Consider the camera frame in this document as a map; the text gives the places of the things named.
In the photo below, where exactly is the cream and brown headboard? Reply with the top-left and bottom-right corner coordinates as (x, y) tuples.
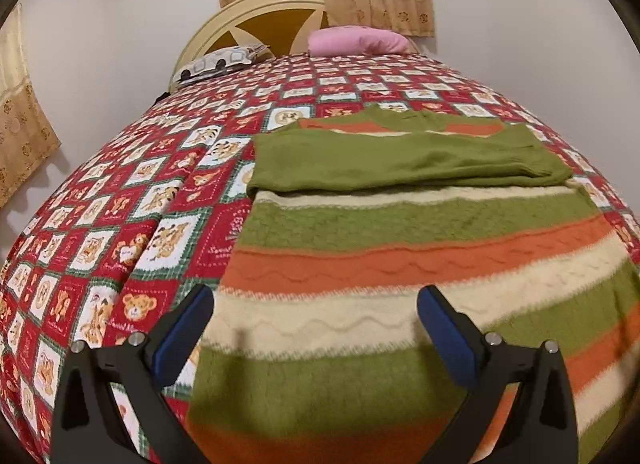
(168, 0), (421, 94)

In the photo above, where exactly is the white car print pillow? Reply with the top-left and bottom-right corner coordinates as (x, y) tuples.
(171, 43), (269, 84)

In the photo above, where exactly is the pink pillow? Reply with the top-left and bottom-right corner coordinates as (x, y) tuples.
(308, 26), (413, 57)

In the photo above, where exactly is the beige curtain at left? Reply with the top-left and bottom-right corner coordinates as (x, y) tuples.
(0, 4), (61, 206)

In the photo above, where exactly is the black object beside bed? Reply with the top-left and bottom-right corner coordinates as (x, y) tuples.
(153, 92), (170, 105)

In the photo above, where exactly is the green orange cream striped sweater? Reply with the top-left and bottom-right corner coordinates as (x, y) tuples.
(186, 109), (639, 463)

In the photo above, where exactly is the red teddy bear patchwork bedspread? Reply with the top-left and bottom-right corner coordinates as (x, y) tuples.
(1, 55), (636, 463)

